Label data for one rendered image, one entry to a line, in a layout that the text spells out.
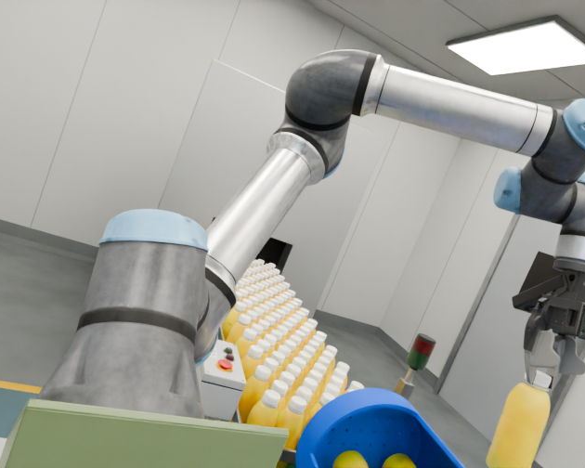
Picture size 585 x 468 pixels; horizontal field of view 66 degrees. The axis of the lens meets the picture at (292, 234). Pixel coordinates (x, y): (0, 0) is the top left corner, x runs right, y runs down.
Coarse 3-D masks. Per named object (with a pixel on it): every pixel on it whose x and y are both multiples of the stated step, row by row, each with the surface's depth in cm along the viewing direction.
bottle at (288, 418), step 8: (288, 408) 107; (280, 416) 106; (288, 416) 105; (296, 416) 105; (280, 424) 105; (288, 424) 104; (296, 424) 105; (296, 432) 105; (288, 440) 105; (296, 440) 106; (280, 464) 106
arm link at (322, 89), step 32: (320, 64) 68; (352, 64) 66; (384, 64) 68; (288, 96) 73; (320, 96) 69; (352, 96) 67; (384, 96) 67; (416, 96) 66; (448, 96) 65; (480, 96) 65; (448, 128) 67; (480, 128) 66; (512, 128) 64; (544, 128) 63; (576, 128) 61; (544, 160) 67; (576, 160) 64
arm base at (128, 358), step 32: (96, 320) 41; (128, 320) 41; (160, 320) 42; (96, 352) 39; (128, 352) 39; (160, 352) 40; (192, 352) 45; (64, 384) 38; (96, 384) 36; (128, 384) 37; (160, 384) 38; (192, 384) 42; (192, 416) 39
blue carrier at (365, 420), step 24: (336, 408) 87; (360, 408) 85; (384, 408) 93; (408, 408) 88; (312, 432) 87; (336, 432) 91; (360, 432) 93; (384, 432) 94; (408, 432) 96; (432, 432) 83; (312, 456) 84; (336, 456) 93; (384, 456) 95; (432, 456) 92
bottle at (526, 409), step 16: (528, 384) 76; (512, 400) 76; (528, 400) 74; (544, 400) 74; (512, 416) 75; (528, 416) 74; (544, 416) 74; (496, 432) 78; (512, 432) 75; (528, 432) 74; (496, 448) 76; (512, 448) 74; (528, 448) 74; (496, 464) 76; (512, 464) 74; (528, 464) 74
